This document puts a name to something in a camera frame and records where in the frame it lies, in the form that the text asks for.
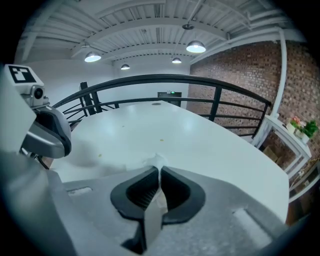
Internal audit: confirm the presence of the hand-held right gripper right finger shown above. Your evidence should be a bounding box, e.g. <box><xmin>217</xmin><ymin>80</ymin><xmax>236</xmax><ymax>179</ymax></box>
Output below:
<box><xmin>154</xmin><ymin>166</ymin><xmax>290</xmax><ymax>256</ymax></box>

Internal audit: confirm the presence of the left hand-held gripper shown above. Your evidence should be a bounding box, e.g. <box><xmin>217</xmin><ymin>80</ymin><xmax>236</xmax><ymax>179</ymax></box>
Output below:
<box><xmin>0</xmin><ymin>63</ymin><xmax>73</xmax><ymax>159</ymax></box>

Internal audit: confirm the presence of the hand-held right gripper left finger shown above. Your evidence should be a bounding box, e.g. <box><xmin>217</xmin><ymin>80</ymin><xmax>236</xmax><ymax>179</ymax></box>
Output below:
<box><xmin>63</xmin><ymin>166</ymin><xmax>160</xmax><ymax>256</ymax></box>

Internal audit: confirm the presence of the small white cloth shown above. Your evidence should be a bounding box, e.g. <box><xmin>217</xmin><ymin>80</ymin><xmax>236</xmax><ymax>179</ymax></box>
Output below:
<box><xmin>123</xmin><ymin>152</ymin><xmax>168</xmax><ymax>215</ymax></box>

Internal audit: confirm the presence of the white square table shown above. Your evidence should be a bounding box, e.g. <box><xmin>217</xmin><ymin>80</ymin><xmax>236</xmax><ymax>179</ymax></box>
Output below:
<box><xmin>51</xmin><ymin>100</ymin><xmax>291</xmax><ymax>224</ymax></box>

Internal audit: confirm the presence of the brown cardboard box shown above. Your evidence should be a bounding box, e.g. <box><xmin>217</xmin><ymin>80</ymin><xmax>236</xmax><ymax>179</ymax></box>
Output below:
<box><xmin>262</xmin><ymin>146</ymin><xmax>281</xmax><ymax>164</ymax></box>

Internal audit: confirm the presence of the dark door with exit sign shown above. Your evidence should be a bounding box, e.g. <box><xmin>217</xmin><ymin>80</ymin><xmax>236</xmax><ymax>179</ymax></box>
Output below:
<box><xmin>157</xmin><ymin>90</ymin><xmax>182</xmax><ymax>108</ymax></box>

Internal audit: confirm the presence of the black metal railing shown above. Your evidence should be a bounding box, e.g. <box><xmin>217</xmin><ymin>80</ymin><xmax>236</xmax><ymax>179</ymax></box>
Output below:
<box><xmin>51</xmin><ymin>73</ymin><xmax>273</xmax><ymax>140</ymax></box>

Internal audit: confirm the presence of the white console table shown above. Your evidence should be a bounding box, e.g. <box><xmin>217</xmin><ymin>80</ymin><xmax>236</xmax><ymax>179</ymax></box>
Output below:
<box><xmin>251</xmin><ymin>114</ymin><xmax>313</xmax><ymax>176</ymax></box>

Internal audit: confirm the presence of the white shelf rack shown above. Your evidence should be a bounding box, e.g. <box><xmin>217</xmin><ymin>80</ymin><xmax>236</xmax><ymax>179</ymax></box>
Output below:
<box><xmin>287</xmin><ymin>157</ymin><xmax>320</xmax><ymax>204</ymax></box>

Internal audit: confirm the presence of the pink flower pot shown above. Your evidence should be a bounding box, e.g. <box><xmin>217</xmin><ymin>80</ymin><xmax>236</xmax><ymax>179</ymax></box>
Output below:
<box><xmin>287</xmin><ymin>116</ymin><xmax>305</xmax><ymax>134</ymax></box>

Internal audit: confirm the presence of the green plant pot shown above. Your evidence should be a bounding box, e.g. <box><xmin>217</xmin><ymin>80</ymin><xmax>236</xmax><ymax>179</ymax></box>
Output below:
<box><xmin>298</xmin><ymin>120</ymin><xmax>320</xmax><ymax>145</ymax></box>

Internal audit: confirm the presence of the white wall pipe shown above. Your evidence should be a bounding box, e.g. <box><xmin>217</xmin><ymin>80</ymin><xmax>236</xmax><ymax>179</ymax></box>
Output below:
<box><xmin>271</xmin><ymin>27</ymin><xmax>289</xmax><ymax>119</ymax></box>

